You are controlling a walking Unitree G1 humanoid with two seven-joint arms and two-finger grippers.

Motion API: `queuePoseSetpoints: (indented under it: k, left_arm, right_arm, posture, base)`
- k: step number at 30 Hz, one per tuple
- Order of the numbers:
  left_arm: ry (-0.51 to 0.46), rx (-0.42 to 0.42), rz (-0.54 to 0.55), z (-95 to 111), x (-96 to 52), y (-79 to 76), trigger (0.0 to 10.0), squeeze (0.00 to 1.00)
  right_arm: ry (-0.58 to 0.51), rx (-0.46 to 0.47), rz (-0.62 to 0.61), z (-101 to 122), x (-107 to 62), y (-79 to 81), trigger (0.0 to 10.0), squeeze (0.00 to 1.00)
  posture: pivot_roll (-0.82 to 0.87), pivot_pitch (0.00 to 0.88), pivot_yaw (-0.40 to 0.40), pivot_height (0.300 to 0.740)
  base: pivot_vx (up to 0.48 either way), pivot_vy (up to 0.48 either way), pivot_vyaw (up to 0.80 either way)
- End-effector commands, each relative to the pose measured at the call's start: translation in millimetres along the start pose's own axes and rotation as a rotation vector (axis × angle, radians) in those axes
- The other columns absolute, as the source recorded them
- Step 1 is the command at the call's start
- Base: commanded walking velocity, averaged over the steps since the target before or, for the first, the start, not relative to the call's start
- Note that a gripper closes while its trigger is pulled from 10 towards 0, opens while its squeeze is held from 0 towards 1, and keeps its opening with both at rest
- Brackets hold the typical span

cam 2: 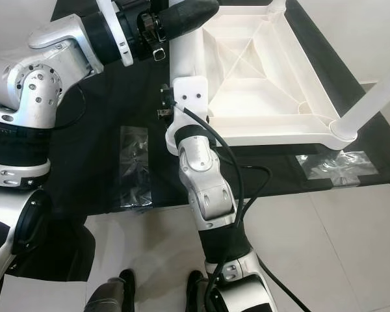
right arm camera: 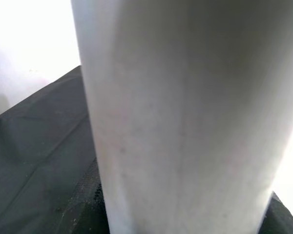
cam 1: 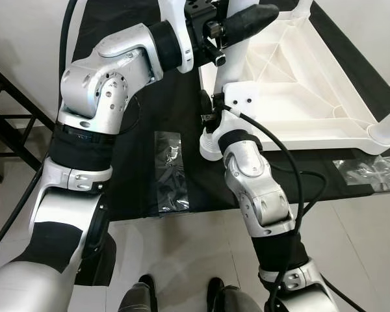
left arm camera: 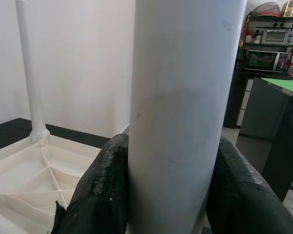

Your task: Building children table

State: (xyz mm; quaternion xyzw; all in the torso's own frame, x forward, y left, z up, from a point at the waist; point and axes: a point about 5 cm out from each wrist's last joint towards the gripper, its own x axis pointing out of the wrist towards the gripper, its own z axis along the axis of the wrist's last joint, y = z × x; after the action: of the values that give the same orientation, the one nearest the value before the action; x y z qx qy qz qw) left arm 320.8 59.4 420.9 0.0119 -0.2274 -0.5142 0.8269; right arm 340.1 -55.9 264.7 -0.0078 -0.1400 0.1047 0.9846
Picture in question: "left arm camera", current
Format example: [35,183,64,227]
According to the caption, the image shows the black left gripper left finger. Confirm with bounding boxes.
[50,133,129,234]

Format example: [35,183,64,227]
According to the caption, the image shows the green table mat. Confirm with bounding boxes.
[260,77,293,96]

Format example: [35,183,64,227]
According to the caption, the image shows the black metal shelf rack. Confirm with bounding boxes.
[239,14,293,76]

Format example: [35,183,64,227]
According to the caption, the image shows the black microwave oven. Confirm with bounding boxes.
[243,49,288,73]

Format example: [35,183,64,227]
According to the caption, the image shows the white plastic table top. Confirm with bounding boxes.
[0,135,105,234]

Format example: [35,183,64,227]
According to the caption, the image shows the brown woven basket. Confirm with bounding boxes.
[251,1,282,17]

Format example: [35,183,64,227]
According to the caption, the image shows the black covered table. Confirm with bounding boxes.
[238,77,293,203]

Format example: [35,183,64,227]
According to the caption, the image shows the gold patterned box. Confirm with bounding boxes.
[281,0,293,18]

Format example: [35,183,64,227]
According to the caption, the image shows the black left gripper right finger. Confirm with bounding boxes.
[205,135,293,234]

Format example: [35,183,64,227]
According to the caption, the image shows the silver toaster oven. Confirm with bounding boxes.
[260,29,293,46]

